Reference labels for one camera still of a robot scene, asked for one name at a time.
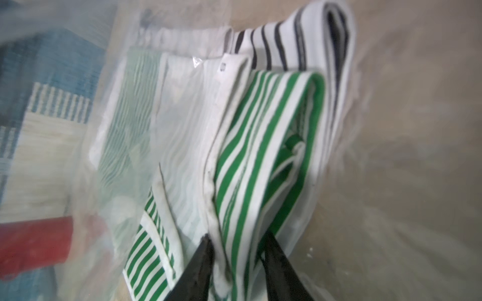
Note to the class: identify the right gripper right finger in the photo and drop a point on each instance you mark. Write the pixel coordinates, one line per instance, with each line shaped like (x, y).
(282, 282)

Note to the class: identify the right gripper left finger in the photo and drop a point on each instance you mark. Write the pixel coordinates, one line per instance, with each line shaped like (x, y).
(194, 284)

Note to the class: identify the green white striped garment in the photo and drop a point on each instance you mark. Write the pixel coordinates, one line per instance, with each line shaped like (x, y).
(213, 149)

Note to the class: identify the red pencil cup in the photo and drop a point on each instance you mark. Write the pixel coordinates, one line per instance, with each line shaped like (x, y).
(35, 244)

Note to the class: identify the black white striped garment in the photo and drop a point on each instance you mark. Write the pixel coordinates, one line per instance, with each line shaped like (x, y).
(319, 36)

